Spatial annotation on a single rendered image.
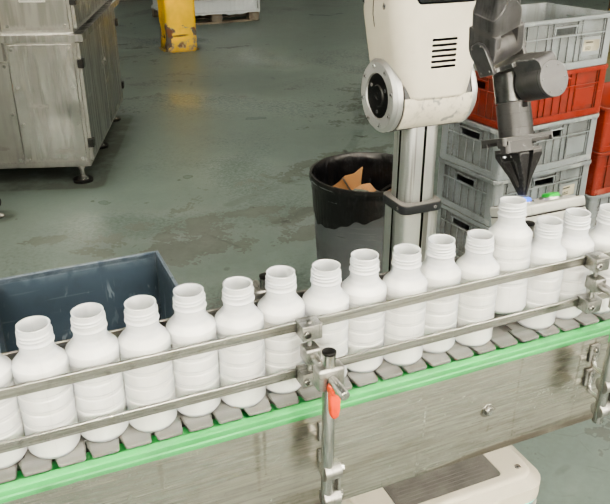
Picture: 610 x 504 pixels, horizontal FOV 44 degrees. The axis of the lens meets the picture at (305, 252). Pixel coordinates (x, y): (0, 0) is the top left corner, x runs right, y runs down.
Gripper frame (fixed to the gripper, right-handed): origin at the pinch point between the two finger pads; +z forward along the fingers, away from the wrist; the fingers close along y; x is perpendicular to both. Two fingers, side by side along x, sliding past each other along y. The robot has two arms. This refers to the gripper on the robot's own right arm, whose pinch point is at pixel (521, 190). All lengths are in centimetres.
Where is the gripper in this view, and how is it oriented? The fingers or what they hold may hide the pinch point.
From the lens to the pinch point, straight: 131.6
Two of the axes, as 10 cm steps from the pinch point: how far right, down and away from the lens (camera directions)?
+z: 1.4, 9.8, 1.3
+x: -3.8, -0.7, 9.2
